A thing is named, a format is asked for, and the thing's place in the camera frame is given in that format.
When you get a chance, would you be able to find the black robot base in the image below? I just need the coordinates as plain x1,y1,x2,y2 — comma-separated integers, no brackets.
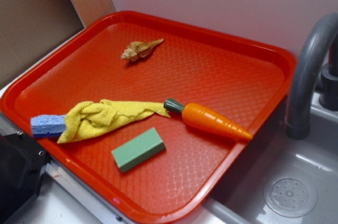
1,132,49,223

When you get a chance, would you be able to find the orange toy carrot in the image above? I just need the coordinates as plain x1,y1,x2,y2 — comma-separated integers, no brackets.
164,98,254,141

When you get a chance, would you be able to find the green rectangular block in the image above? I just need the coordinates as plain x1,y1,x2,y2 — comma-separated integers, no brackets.
111,128,166,173

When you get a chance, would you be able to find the tan seashell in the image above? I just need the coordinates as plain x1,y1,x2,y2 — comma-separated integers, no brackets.
121,39,164,62

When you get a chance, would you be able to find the red plastic tray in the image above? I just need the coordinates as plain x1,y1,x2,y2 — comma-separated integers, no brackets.
1,11,296,223

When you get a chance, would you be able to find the yellow cloth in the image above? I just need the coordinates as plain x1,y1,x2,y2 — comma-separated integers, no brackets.
57,99,170,144

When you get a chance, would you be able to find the blue sponge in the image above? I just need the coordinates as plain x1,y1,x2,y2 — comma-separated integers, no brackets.
30,115,66,137

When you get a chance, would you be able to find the grey faucet spout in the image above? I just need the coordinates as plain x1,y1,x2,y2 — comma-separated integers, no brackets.
285,13,337,139

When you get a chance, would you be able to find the grey sink basin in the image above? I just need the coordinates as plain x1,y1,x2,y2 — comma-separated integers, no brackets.
204,94,338,224

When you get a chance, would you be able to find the brown cardboard panel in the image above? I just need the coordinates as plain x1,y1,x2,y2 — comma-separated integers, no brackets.
1,0,115,87

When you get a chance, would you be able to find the dark faucet handle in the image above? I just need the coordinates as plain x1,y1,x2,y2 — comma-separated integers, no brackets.
319,38,337,111

